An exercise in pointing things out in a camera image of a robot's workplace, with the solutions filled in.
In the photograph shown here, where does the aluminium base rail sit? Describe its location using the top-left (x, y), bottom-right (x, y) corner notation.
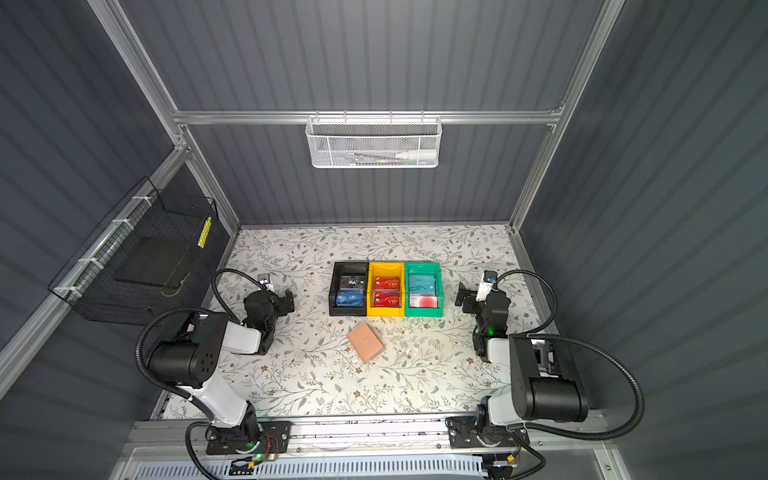
top-left (122, 411), bottom-right (610, 463)

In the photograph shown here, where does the teal card in bin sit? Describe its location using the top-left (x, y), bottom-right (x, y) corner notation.
top-left (408, 274), bottom-right (437, 295)

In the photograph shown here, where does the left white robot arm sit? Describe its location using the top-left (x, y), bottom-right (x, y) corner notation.
top-left (134, 289), bottom-right (295, 455)

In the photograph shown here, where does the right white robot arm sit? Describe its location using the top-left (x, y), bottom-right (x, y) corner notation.
top-left (455, 283), bottom-right (589, 446)

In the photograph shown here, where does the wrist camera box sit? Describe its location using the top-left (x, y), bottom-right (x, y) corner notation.
top-left (257, 273), bottom-right (274, 291)
top-left (475, 270), bottom-right (498, 302)

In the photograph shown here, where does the white marker in basket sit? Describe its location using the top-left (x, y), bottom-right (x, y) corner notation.
top-left (395, 149), bottom-right (438, 165)

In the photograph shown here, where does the lower red VIP card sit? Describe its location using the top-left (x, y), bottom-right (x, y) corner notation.
top-left (372, 290), bottom-right (402, 308)

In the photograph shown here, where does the red vip card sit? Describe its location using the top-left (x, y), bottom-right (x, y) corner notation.
top-left (372, 290), bottom-right (402, 308)
top-left (373, 276), bottom-right (401, 291)

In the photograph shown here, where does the white vented cable duct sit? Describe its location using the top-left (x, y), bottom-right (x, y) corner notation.
top-left (134, 455), bottom-right (487, 480)

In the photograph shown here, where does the upper red VIP card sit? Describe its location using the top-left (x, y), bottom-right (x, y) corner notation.
top-left (373, 276), bottom-right (401, 291)

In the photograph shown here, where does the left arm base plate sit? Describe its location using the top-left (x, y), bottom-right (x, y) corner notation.
top-left (205, 421), bottom-right (293, 457)

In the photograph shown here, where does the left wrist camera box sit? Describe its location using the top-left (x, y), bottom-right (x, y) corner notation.
top-left (257, 273), bottom-right (274, 291)

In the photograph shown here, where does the black pad in basket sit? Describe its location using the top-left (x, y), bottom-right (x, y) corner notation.
top-left (113, 237), bottom-right (192, 290)

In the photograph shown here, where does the dark card in bin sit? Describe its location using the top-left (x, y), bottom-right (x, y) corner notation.
top-left (339, 275), bottom-right (367, 290)

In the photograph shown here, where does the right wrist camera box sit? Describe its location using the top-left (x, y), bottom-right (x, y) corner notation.
top-left (475, 270), bottom-right (498, 302)

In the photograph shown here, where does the yellow plastic bin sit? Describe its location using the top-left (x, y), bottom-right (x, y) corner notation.
top-left (366, 262), bottom-right (405, 317)

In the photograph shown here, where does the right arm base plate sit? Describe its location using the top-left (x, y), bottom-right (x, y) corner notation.
top-left (445, 416), bottom-right (529, 449)

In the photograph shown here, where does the pink card in bin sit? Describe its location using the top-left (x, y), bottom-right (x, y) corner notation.
top-left (409, 294), bottom-right (439, 309)

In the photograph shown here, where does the yellow tag on basket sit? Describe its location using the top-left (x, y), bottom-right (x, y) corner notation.
top-left (197, 216), bottom-right (212, 249)

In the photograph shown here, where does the white wire mesh basket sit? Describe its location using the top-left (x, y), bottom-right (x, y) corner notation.
top-left (305, 118), bottom-right (443, 169)

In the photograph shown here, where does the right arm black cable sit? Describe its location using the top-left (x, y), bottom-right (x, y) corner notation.
top-left (496, 268), bottom-right (646, 443)

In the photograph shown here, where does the blue card in bin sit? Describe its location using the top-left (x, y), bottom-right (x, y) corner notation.
top-left (335, 289), bottom-right (365, 308)

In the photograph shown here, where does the black wire wall basket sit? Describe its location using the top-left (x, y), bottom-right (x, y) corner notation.
top-left (48, 182), bottom-right (227, 326)

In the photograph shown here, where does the black plastic bin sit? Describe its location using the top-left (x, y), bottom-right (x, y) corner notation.
top-left (328, 261), bottom-right (369, 316)

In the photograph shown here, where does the green plastic bin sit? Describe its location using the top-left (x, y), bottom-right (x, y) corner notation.
top-left (404, 262), bottom-right (445, 318)

